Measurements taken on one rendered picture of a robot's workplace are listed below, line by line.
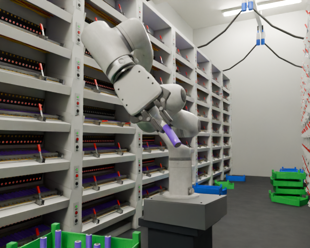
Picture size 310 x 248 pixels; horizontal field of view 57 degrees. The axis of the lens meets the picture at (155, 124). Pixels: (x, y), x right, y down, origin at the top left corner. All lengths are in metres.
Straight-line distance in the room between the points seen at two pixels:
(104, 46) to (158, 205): 0.87
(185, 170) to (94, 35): 0.91
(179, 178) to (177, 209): 0.18
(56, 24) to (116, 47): 1.10
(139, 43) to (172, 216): 0.86
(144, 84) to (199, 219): 0.78
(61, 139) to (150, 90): 1.04
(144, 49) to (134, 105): 0.17
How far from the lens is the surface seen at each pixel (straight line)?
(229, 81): 5.60
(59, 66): 1.72
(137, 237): 0.89
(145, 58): 0.81
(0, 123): 1.34
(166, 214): 1.39
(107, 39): 0.75
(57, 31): 1.79
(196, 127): 1.46
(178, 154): 1.46
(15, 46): 1.69
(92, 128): 1.76
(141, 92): 0.69
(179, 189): 1.47
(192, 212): 1.33
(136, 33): 0.76
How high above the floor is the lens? 0.67
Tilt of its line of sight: 3 degrees up
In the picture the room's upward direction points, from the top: straight up
